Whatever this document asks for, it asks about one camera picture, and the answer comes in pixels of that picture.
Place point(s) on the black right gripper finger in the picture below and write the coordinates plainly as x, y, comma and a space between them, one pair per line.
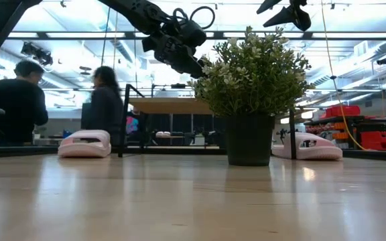
268, 5
297, 16

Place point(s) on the pink slide sandal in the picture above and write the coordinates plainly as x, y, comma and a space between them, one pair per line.
85, 147
317, 152

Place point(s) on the green potted artificial plant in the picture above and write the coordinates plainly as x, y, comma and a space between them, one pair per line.
250, 87

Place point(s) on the person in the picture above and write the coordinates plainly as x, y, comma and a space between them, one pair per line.
15, 107
132, 124
107, 107

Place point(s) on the black ceiling lamp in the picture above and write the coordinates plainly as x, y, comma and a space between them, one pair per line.
384, 60

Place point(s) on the red storage bin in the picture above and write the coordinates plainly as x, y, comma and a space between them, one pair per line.
342, 111
379, 140

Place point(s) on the black background monitor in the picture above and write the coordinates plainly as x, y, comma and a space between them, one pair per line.
85, 117

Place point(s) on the black ceiling spotlight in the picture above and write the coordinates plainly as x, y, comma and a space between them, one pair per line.
39, 55

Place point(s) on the black overhead frame bar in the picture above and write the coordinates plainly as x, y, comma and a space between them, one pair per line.
347, 35

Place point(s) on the black table frame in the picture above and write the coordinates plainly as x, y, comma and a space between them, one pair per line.
25, 152

